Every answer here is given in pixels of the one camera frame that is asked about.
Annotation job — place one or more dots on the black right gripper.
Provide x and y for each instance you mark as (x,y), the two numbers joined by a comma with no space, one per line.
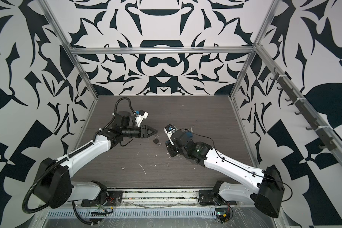
(170,148)

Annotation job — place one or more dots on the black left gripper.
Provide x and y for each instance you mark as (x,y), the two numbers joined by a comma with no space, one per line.
(144,130)

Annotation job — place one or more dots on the black padlock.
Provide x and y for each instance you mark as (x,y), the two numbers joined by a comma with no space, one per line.
(156,140)

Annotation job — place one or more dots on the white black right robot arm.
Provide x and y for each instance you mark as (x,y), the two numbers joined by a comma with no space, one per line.
(264,188)

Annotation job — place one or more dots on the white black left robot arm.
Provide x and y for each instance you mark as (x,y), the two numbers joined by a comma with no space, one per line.
(53,185)

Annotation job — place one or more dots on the small circuit board right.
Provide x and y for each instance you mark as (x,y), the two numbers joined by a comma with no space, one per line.
(223,215)

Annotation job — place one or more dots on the grey hook rack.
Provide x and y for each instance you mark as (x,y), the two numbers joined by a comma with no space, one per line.
(330,140)

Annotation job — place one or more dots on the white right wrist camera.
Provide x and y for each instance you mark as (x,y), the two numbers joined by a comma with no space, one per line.
(170,130)

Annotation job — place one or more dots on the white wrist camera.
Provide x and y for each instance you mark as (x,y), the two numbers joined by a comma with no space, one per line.
(140,116)
(170,130)

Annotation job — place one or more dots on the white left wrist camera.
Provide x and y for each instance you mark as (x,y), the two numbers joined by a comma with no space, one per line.
(140,116)

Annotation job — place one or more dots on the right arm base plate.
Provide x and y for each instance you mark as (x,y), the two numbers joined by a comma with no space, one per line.
(210,198)

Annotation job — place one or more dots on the aluminium front rail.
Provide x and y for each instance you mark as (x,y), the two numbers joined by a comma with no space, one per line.
(159,196)

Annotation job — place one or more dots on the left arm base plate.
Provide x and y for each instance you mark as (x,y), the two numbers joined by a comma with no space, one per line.
(111,198)

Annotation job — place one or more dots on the aluminium frame crossbar back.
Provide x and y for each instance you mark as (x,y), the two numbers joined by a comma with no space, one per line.
(160,50)

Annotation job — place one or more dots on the white slotted cable duct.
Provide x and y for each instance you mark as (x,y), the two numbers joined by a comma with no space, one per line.
(122,213)

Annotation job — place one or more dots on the aluminium frame post left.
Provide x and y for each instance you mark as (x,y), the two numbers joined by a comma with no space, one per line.
(50,16)

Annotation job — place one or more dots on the aluminium frame post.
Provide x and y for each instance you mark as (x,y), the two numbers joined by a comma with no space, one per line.
(260,35)
(50,16)

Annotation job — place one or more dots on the aluminium frame post right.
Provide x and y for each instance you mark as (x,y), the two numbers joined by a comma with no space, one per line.
(260,35)

